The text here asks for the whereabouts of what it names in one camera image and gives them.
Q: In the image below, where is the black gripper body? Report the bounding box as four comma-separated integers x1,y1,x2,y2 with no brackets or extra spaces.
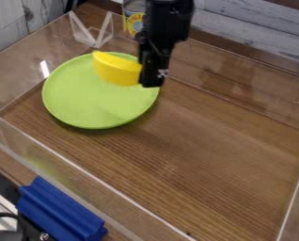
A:
134,0,196,48

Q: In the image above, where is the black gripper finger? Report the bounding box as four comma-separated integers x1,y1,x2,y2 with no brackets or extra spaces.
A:
138,40,170,88

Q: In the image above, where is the yellow toy banana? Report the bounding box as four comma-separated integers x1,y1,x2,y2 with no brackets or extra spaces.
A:
92,51,141,87

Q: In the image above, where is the green round plate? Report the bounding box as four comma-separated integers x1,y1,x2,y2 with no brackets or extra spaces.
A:
41,54,160,129

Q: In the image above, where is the yellow labelled can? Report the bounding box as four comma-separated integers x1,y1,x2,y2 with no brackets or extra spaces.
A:
121,0,145,38

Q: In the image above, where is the blue plastic block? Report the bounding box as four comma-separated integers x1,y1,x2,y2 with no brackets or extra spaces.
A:
16,176,108,241

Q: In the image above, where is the clear acrylic triangle bracket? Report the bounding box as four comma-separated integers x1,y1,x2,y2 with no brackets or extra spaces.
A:
69,11,114,49

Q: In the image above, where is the clear acrylic enclosure wall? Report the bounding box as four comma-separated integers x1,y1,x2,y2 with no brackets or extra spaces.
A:
0,117,196,241

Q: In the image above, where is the black cable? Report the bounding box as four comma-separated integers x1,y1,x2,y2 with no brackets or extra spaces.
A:
0,212,21,241

